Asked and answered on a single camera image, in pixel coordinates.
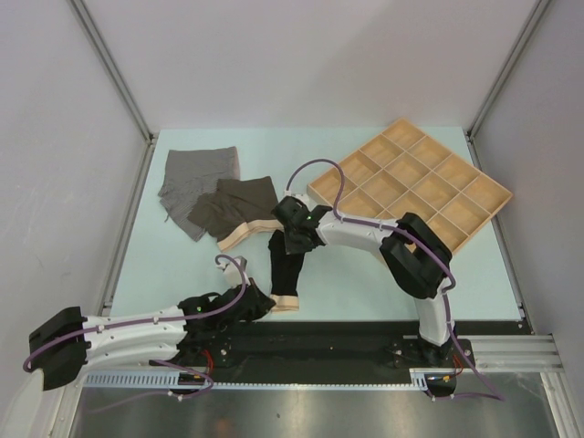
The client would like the black underwear beige waistband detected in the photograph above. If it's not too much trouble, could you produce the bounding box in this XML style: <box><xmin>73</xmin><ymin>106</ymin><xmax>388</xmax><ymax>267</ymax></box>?
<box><xmin>268</xmin><ymin>230</ymin><xmax>305</xmax><ymax>313</ymax></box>

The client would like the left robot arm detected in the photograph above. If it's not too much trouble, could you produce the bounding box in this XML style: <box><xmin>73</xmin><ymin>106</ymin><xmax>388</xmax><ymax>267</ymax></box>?
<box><xmin>23</xmin><ymin>283</ymin><xmax>276</xmax><ymax>391</ymax></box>

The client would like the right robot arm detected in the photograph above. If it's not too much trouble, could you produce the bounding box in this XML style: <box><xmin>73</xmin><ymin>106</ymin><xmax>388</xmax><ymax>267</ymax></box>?
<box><xmin>272</xmin><ymin>196</ymin><xmax>455</xmax><ymax>366</ymax></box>

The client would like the brown underwear beige waistband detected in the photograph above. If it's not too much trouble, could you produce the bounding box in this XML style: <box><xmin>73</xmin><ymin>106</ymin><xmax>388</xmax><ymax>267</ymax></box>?
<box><xmin>187</xmin><ymin>176</ymin><xmax>283</xmax><ymax>252</ymax></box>

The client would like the grey striped underwear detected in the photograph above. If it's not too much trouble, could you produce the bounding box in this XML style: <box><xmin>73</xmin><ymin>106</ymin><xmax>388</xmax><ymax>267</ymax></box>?
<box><xmin>158</xmin><ymin>146</ymin><xmax>240</xmax><ymax>242</ymax></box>

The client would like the wooden compartment tray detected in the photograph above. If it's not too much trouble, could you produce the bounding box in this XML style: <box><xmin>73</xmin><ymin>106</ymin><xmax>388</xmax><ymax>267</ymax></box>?
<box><xmin>307</xmin><ymin>119</ymin><xmax>512</xmax><ymax>253</ymax></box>

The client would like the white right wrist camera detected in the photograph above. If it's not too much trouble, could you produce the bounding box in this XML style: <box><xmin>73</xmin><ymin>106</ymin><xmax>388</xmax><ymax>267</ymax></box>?
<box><xmin>285</xmin><ymin>191</ymin><xmax>310</xmax><ymax>203</ymax></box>

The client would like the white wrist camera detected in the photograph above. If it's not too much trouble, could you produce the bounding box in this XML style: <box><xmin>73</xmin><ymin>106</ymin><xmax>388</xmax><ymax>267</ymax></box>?
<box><xmin>285</xmin><ymin>191</ymin><xmax>310</xmax><ymax>203</ymax></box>
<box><xmin>217</xmin><ymin>256</ymin><xmax>249</xmax><ymax>287</ymax></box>

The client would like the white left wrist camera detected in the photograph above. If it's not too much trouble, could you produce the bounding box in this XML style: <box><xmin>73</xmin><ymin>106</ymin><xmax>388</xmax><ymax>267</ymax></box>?
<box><xmin>217</xmin><ymin>256</ymin><xmax>249</xmax><ymax>287</ymax></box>

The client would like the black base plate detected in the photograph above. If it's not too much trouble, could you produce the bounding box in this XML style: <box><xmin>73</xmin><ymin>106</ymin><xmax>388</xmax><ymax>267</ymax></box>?
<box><xmin>173</xmin><ymin>321</ymin><xmax>475</xmax><ymax>385</ymax></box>

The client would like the grey slotted cable duct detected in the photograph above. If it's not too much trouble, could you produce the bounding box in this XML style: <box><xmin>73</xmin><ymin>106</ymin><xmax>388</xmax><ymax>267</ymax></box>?
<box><xmin>84</xmin><ymin>367</ymin><xmax>430</xmax><ymax>391</ymax></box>

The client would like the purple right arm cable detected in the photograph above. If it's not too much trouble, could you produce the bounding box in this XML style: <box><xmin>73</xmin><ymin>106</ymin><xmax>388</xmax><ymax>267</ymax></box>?
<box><xmin>285</xmin><ymin>158</ymin><xmax>506</xmax><ymax>402</ymax></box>

